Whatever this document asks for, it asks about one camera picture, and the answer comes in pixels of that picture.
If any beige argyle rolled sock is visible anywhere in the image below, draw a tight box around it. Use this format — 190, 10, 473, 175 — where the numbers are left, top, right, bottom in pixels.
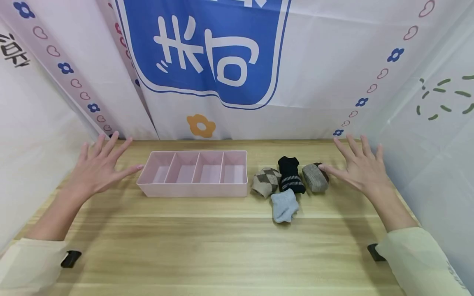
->
251, 167, 282, 199

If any person's right hand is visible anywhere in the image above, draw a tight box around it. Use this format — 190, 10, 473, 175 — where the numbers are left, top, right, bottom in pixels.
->
318, 135, 389, 199

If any person's left forearm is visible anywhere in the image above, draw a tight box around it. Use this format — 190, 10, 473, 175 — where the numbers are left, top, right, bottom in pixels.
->
0, 186, 91, 296

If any grey brown rolled sock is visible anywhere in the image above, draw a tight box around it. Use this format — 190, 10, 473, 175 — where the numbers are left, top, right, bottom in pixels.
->
302, 163, 330, 193

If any black wrist band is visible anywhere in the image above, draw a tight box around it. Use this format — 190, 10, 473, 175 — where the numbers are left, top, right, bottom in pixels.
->
60, 250, 82, 268
367, 243, 386, 262

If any person's right forearm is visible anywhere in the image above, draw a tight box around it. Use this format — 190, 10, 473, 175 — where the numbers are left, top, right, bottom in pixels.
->
367, 181, 473, 296

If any light blue rolled sock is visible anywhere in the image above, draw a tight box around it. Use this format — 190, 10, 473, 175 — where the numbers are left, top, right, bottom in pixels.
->
270, 189, 300, 224

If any person's left hand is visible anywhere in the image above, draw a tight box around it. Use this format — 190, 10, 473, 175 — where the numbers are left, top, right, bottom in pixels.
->
67, 131, 144, 200

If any black striped rolled sock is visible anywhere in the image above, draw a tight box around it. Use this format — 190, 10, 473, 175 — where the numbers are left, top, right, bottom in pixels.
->
278, 156, 307, 194

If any pink divided organizer tray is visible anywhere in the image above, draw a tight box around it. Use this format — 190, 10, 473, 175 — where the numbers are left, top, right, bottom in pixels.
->
136, 150, 248, 198

